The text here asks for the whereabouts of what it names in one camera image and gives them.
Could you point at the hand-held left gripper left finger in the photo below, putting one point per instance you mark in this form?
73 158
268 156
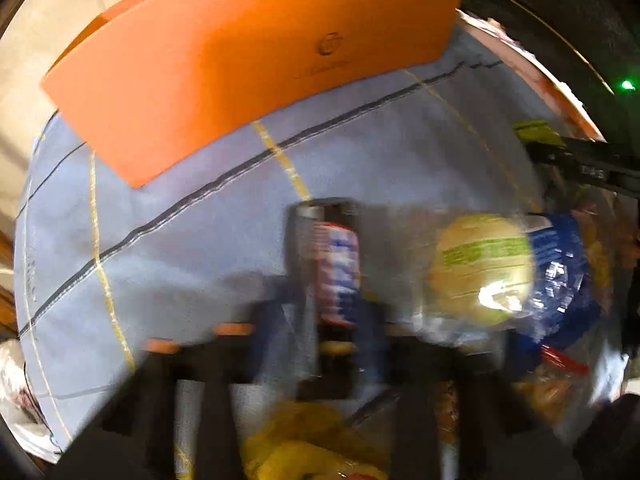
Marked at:
270 332

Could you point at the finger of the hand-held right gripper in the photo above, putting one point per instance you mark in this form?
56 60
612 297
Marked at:
550 154

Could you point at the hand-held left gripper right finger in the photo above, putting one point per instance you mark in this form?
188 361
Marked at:
372 332

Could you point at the olive green snack packet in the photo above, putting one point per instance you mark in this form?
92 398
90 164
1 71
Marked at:
540 132

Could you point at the dark bottle with striped label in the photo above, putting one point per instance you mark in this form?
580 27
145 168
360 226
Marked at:
335 285

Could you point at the orange plastic bin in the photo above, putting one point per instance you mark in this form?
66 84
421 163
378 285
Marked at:
225 60

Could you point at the dark blue snack packet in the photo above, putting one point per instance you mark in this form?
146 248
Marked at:
565 270

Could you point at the yellow snack packet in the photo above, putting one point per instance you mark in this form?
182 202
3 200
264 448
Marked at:
300 445

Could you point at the blue checked tablecloth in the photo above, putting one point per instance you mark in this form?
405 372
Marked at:
175 260

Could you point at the pale green label snack packet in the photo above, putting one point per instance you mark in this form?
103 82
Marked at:
480 270

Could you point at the round cake packet red trim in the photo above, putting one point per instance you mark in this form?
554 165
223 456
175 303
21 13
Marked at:
560 362

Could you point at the brown wooden chair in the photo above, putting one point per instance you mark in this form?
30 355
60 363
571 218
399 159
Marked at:
5 305

